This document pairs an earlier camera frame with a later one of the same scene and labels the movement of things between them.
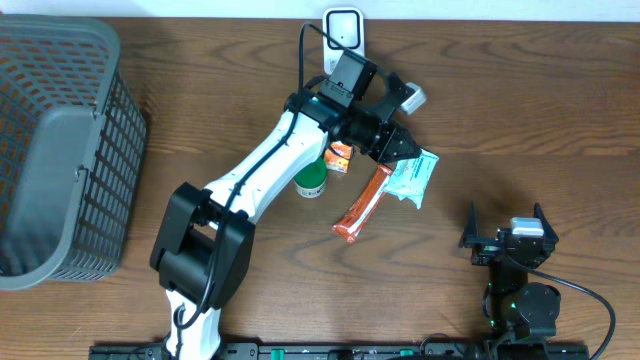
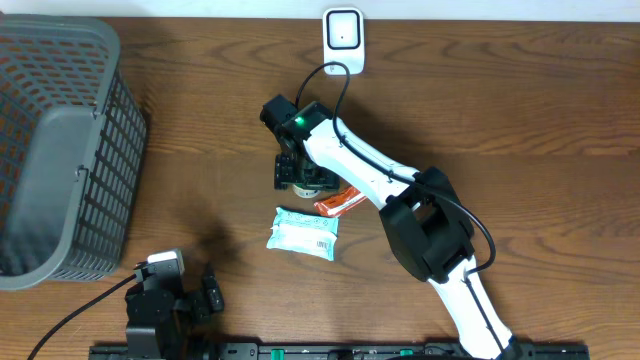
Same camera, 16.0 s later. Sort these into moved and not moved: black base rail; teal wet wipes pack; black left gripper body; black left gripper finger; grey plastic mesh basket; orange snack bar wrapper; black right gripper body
Moved: black left gripper body; orange snack bar wrapper; black left gripper finger; black right gripper body; teal wet wipes pack
Not moved: black base rail; grey plastic mesh basket
